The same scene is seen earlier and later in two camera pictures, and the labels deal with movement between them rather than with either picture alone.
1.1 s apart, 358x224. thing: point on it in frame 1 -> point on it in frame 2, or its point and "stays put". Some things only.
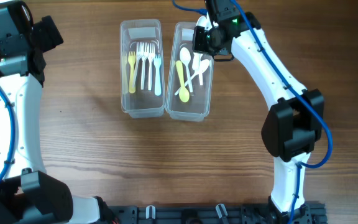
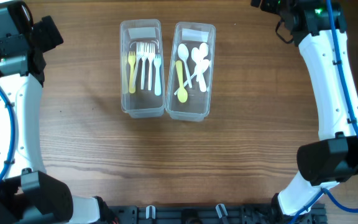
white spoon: x=204 y=22 -> x=204 y=51
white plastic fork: x=139 y=52 stays put
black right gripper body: x=199 y=41 -> x=266 y=4
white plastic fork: x=145 y=52 stays put
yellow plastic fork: x=132 y=60 stays put
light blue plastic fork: x=158 y=88 stays put
